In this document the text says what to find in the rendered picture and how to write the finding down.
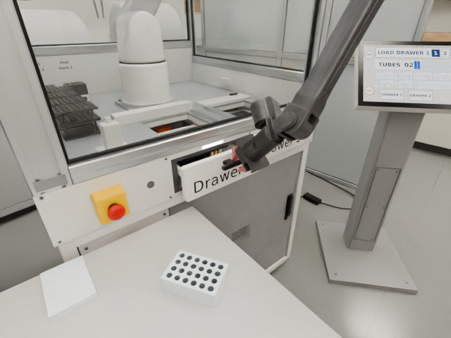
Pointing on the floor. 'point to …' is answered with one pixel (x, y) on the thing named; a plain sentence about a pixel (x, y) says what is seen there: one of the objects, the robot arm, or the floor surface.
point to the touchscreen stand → (372, 213)
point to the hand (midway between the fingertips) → (237, 165)
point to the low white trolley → (153, 234)
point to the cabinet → (228, 213)
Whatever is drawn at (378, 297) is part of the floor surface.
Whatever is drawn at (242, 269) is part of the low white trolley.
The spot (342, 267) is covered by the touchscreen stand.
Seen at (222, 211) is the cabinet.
